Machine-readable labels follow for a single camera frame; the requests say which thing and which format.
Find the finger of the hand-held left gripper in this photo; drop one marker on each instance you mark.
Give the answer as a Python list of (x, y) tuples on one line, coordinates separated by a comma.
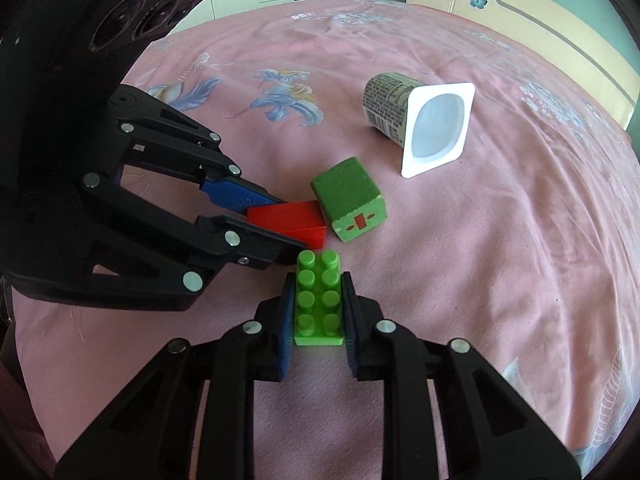
[(250, 245), (230, 195)]

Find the cream headboard with butterfly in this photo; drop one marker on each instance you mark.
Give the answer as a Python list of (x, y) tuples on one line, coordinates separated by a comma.
[(550, 15)]

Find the green cube block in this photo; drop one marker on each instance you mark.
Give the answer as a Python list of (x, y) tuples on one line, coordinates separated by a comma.
[(345, 185)]

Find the green studded building brick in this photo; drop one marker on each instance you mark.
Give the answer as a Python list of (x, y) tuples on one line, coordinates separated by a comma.
[(317, 305)]

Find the white yogurt cup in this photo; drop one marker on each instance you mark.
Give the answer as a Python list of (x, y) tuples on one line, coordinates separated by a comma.
[(390, 100)]

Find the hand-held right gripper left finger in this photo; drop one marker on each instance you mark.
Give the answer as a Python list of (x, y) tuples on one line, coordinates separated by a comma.
[(287, 325)]

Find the pink floral blanket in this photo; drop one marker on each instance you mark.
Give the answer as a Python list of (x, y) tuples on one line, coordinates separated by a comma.
[(500, 235)]

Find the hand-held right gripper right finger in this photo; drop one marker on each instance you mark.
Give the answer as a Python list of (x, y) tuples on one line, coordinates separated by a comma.
[(351, 325)]

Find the red wedge block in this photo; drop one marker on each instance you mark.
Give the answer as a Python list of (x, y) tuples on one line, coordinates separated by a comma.
[(290, 220)]

